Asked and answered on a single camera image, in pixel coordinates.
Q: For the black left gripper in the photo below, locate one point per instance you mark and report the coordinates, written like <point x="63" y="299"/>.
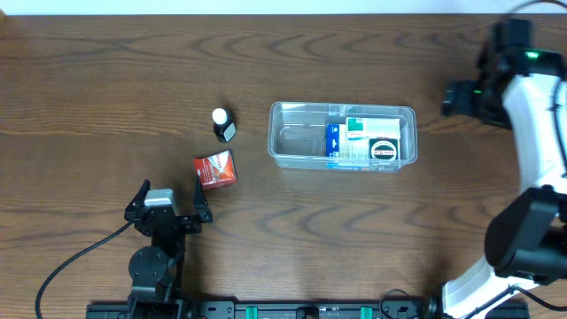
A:
<point x="202" y="211"/>

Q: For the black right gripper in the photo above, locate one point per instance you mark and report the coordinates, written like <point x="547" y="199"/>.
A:
<point x="454" y="99"/>

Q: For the red Panadol box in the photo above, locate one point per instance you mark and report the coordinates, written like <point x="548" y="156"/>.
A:
<point x="216" y="171"/>

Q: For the dark bottle white cap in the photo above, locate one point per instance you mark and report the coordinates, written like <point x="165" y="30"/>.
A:
<point x="224" y="124"/>

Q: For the white green Panadol box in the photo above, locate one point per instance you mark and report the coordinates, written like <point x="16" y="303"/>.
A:
<point x="357" y="127"/>

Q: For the blue fever patch box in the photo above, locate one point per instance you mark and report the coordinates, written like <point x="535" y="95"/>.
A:
<point x="345" y="153"/>

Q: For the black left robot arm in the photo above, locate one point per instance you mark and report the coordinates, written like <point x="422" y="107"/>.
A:
<point x="157" y="269"/>

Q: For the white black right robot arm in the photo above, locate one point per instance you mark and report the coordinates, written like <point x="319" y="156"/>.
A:
<point x="522" y="89"/>

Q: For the clear plastic container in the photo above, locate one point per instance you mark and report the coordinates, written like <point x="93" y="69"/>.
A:
<point x="297" y="131"/>

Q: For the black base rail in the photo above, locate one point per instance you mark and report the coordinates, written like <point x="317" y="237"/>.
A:
<point x="236" y="310"/>

